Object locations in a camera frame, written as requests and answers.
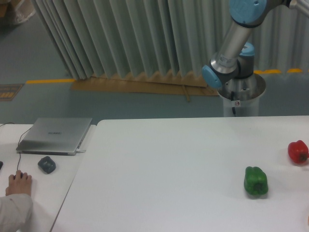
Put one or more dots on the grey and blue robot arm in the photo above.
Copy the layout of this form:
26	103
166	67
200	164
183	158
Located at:
241	41

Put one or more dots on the brown cardboard sheet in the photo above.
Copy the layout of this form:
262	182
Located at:
188	85

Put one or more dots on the silver closed laptop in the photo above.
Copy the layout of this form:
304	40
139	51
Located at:
55	136

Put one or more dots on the person's hand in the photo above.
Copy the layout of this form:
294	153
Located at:
19	186

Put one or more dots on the red bell pepper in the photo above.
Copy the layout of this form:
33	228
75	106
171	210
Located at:
298	152

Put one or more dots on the white usb plug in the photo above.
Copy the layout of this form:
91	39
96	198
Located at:
80	151

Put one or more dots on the dark grey small device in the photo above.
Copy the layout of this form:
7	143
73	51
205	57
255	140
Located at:
47	165

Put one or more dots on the green bell pepper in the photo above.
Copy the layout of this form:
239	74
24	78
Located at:
255	181

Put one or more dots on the grey sleeved forearm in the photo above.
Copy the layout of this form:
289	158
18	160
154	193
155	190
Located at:
15	211

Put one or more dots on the grey folding curtain screen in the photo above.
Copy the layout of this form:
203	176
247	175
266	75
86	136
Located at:
108	37

